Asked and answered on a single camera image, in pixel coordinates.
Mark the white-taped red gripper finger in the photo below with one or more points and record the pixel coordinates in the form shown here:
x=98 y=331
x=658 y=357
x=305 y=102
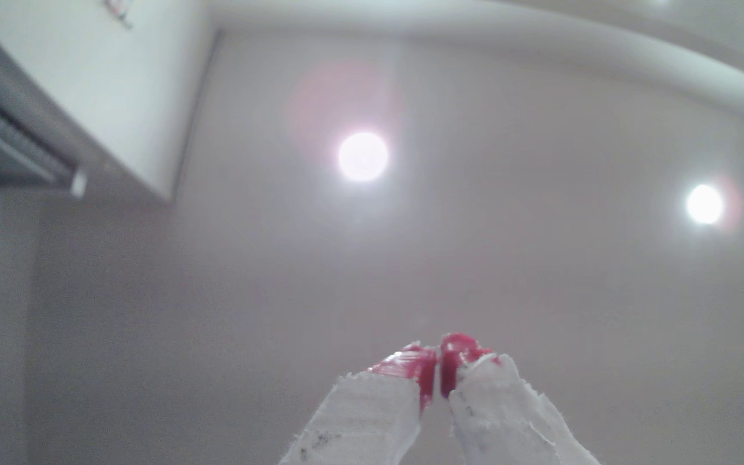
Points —
x=501 y=413
x=359 y=413

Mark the round ceiling light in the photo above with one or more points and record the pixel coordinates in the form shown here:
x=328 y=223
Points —
x=704 y=204
x=362 y=157

